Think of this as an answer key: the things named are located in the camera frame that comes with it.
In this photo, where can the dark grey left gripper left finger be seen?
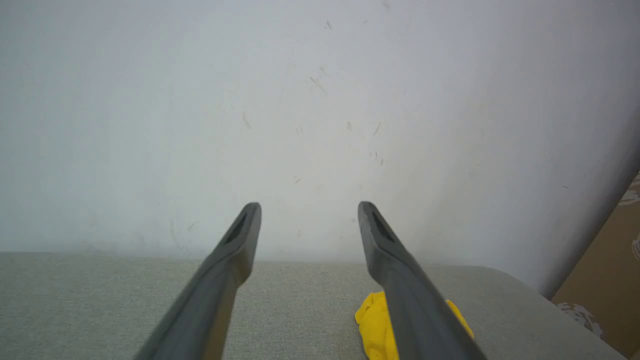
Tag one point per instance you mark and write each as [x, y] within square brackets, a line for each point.
[215, 300]

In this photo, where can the yellow t-shirt with print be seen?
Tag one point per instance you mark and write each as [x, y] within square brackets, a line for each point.
[376, 325]

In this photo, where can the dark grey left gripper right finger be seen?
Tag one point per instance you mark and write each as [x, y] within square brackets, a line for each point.
[415, 310]

